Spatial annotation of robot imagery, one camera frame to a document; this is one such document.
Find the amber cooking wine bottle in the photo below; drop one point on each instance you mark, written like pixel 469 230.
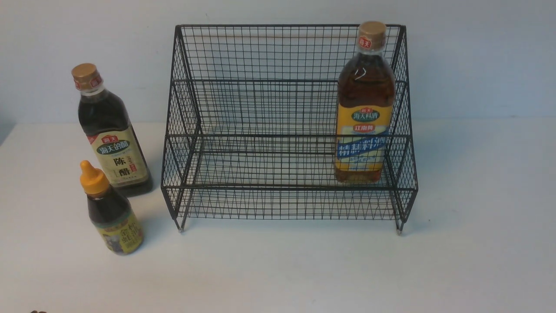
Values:
pixel 366 95

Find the dark vinegar bottle gold cap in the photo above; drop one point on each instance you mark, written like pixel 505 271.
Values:
pixel 105 121

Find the small yellow-capped sauce bottle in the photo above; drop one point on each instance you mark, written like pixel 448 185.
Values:
pixel 110 212

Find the black wire mesh rack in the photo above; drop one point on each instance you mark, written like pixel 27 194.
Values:
pixel 251 126

